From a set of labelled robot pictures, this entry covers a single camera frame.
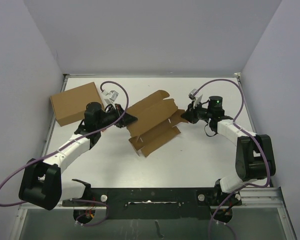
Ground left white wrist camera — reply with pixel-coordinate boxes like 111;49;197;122
102;90;119;106

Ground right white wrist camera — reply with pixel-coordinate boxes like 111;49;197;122
188;88;203;108

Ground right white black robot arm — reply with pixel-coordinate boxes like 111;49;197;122
180;96;276;205

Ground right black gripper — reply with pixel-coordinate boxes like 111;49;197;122
181;99;213;125

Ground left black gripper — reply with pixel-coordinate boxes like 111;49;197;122
96;103;138;130

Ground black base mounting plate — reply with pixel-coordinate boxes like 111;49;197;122
62;186;242;223

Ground closed brown cardboard box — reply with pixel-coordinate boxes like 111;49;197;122
50;82;105;127

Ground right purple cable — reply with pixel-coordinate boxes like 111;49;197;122
193;78;271;240

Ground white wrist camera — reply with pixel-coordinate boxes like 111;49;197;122
102;90;119;106
188;88;203;108

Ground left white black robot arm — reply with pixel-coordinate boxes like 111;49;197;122
18;102;138;210

